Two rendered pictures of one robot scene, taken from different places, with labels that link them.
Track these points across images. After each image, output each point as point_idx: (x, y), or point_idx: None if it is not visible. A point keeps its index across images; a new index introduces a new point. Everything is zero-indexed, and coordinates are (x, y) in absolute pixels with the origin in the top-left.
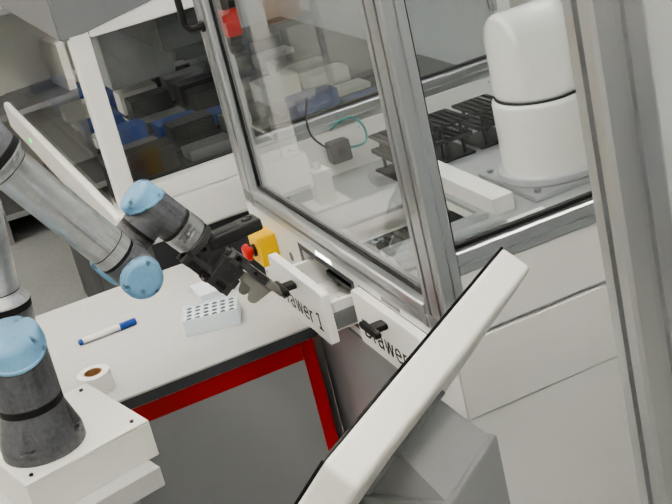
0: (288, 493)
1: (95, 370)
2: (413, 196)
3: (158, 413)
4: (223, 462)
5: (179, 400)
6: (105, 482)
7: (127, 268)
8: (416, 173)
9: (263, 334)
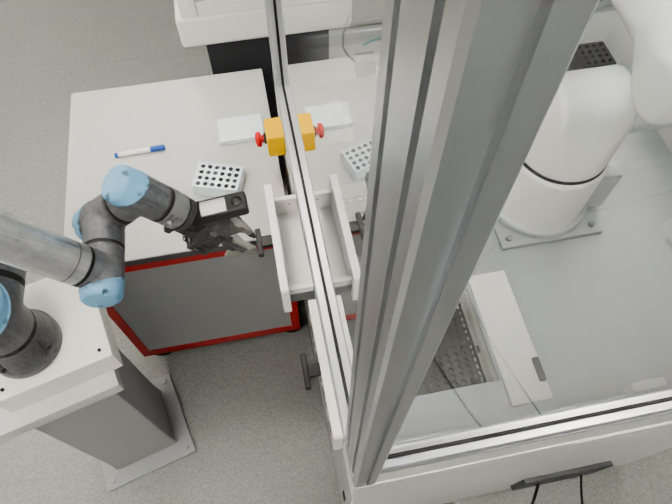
0: (251, 299)
1: None
2: (355, 443)
3: (153, 266)
4: (204, 287)
5: (171, 261)
6: (73, 386)
7: (83, 292)
8: (362, 457)
9: (250, 226)
